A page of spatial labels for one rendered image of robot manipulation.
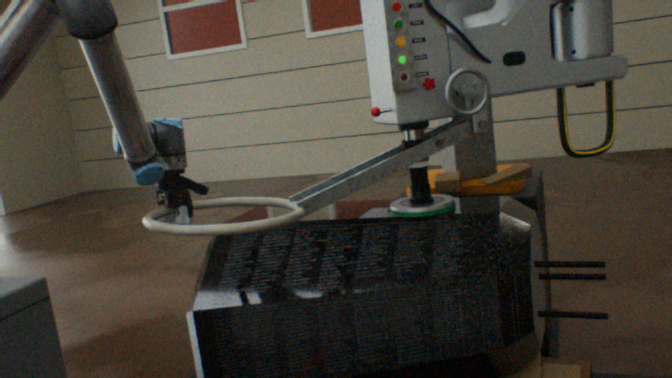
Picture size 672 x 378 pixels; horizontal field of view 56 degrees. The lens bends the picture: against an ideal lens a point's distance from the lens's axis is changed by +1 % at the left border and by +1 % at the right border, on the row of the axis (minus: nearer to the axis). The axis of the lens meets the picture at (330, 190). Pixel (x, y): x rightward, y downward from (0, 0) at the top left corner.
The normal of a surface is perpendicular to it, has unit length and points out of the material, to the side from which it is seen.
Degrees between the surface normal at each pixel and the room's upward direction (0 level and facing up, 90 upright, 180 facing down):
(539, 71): 90
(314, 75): 90
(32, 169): 90
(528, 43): 90
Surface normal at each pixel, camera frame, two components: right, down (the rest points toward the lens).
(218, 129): -0.34, 0.21
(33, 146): 0.93, -0.06
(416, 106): 0.27, 0.14
